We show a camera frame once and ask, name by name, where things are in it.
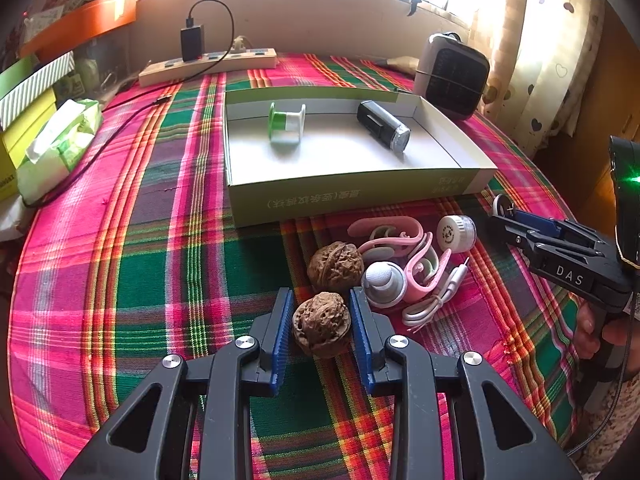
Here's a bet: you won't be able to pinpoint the white striped box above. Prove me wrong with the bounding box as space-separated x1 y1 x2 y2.
0 52 76 128

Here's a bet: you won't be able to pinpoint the heart-print curtain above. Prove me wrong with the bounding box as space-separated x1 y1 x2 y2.
480 0 608 141

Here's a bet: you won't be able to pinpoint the person's right hand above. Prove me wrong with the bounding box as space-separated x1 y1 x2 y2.
572 302 633 362

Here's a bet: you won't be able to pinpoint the orange shelf with clutter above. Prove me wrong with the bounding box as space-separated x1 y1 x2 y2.
20 0 138 58

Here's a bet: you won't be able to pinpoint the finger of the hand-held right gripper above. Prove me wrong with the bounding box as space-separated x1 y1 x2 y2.
488 214 567 258
516 211 609 262

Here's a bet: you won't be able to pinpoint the brown paper bag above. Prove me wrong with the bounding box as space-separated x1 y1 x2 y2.
378 55 418 77

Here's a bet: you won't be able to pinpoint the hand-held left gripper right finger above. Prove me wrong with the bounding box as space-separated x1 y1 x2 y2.
348 287 583 480

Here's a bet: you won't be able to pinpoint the black cylindrical device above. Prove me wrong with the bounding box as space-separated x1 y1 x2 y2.
356 100 412 155

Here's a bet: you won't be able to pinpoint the pink headphones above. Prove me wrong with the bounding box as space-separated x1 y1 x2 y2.
347 216 453 303

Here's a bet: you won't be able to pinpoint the pointed brown walnut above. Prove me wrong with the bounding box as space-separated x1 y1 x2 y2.
306 241 365 293

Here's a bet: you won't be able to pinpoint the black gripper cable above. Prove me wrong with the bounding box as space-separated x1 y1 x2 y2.
565 305 640 458

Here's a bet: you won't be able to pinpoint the cream power strip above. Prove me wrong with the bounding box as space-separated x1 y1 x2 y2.
138 47 278 87

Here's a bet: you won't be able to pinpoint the white coiled cable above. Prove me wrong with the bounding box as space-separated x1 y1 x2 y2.
401 257 471 332

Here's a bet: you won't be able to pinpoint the white and black space heater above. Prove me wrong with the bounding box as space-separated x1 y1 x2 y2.
412 32 491 121

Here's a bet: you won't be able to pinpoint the black charger adapter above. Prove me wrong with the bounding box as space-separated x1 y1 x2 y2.
180 24 207 62

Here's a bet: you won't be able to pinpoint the black charging cable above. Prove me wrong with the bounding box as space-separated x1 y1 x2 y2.
22 0 236 208

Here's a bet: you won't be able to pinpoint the white ball-head massager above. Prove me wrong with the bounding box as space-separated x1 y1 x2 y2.
361 263 405 309

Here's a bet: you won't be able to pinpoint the green and white spool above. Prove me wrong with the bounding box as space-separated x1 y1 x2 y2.
267 101 307 147

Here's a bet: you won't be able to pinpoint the yellow-green box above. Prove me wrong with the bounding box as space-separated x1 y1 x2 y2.
0 87 58 201

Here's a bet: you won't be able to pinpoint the round brown walnut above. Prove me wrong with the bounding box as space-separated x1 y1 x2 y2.
292 291 351 359

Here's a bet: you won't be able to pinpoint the small white round cap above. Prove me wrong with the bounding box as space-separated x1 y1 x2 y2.
436 215 477 252

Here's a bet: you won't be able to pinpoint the green-sided cardboard box tray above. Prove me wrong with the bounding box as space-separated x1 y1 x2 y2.
222 86 499 229

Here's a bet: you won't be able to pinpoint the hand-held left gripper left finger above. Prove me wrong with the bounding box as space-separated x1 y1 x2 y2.
60 287 296 480

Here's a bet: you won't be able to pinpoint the green tissue pack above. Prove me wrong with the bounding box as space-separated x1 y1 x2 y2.
17 98 103 206

